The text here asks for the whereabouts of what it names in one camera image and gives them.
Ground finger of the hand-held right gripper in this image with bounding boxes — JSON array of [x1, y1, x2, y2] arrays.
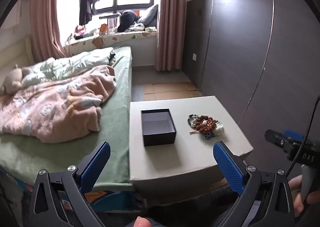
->
[[264, 129, 288, 148], [283, 129, 305, 140]]

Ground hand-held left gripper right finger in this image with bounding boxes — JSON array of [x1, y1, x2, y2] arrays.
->
[[213, 141, 295, 227]]

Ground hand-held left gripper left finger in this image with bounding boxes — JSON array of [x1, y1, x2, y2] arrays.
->
[[32, 141, 111, 227]]

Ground brown bead bracelet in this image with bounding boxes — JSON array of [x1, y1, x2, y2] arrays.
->
[[189, 115, 217, 134]]

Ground black box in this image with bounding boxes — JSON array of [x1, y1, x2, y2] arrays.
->
[[141, 109, 177, 147]]

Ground person's right hand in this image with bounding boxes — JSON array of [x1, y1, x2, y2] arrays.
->
[[287, 174, 320, 217]]

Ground person's left hand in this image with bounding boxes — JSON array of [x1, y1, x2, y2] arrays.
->
[[134, 216, 151, 227]]

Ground white square table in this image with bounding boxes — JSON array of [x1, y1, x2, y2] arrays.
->
[[129, 96, 253, 191]]

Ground bed with green sheet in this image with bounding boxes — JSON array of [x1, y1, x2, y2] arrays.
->
[[0, 46, 140, 214]]

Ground pink fleece blanket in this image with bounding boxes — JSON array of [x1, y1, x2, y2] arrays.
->
[[0, 65, 117, 144]]

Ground grey wardrobe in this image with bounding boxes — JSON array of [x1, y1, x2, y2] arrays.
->
[[182, 0, 320, 192]]

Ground cardboard sheets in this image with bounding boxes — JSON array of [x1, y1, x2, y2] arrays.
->
[[142, 81, 202, 101]]

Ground light green duvet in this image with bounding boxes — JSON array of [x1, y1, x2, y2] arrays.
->
[[21, 47, 116, 87]]

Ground beige plush toy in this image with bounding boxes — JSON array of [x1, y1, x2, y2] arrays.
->
[[0, 64, 30, 95]]

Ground patterned window seat cushion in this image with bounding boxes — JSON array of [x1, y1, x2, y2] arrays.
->
[[64, 30, 158, 55]]

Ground beige padded headboard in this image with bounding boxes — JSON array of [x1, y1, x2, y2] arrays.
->
[[0, 36, 33, 85]]

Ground small folding rack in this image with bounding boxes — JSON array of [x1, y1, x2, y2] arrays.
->
[[99, 13, 121, 35]]

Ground dark bag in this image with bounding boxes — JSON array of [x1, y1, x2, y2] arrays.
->
[[117, 10, 141, 33]]

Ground pink curtain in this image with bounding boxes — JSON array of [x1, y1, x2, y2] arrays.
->
[[29, 0, 67, 62], [155, 0, 187, 72]]

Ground grey pillow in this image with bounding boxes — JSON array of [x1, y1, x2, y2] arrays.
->
[[137, 4, 159, 27]]

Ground black cable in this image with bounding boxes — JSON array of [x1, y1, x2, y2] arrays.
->
[[286, 97, 320, 175]]

